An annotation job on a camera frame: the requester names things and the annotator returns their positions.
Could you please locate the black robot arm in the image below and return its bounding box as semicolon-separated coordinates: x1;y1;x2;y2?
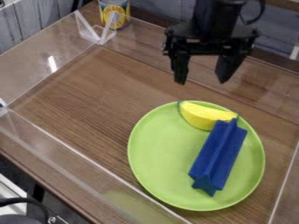
163;0;267;85

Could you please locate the black cable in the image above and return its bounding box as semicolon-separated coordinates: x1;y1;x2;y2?
0;197;51;224

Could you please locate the yellow banana-shaped sponge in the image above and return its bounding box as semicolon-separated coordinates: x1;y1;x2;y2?
178;101;239;130

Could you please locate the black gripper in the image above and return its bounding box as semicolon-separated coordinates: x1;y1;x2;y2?
163;21;261;85

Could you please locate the black metal equipment corner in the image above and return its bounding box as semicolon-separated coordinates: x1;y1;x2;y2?
48;215;70;224

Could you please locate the green plate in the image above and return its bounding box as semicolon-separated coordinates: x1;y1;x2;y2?
127;102;266;211

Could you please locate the clear acrylic enclosure wall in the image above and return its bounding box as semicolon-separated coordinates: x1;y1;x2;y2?
0;5;299;224

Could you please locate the blue star-shaped block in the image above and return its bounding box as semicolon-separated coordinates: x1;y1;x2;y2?
189;118;249;197

